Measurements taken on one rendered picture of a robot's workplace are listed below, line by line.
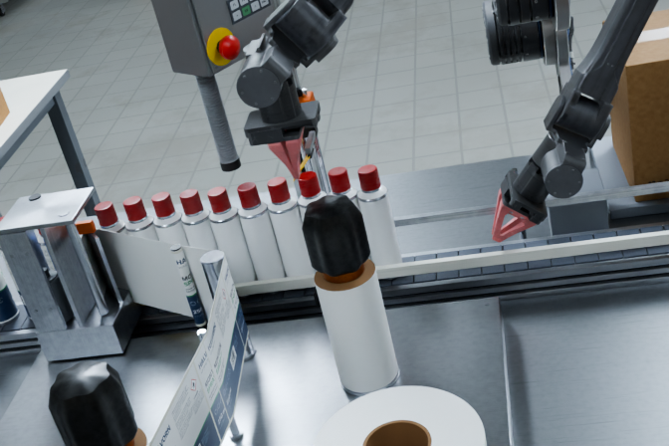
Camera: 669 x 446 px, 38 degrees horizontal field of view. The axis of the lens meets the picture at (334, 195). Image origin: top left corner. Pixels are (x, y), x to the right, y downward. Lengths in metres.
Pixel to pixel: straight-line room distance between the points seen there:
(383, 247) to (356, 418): 0.51
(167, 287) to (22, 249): 0.24
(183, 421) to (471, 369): 0.43
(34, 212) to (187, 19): 0.40
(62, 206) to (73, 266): 0.11
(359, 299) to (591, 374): 0.37
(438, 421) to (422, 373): 0.31
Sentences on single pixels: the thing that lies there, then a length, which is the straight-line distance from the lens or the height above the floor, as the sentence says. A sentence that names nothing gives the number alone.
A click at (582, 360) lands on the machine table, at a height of 0.83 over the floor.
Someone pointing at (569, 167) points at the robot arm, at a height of 1.09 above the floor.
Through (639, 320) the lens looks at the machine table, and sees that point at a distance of 1.60.
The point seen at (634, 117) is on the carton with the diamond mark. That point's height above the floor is 1.02.
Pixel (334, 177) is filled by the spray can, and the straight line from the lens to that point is 1.60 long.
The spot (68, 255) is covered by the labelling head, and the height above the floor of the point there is 1.06.
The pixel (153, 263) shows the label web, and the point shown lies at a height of 1.02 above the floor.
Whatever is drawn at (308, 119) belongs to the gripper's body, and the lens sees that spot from 1.33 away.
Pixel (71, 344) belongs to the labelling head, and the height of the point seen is 0.91.
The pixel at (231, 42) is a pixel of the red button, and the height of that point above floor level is 1.34.
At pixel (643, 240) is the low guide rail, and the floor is 0.91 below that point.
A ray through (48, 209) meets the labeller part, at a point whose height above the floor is 1.14.
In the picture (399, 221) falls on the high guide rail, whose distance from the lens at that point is 1.68.
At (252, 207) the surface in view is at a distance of 1.64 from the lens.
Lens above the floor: 1.79
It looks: 27 degrees down
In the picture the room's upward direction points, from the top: 13 degrees counter-clockwise
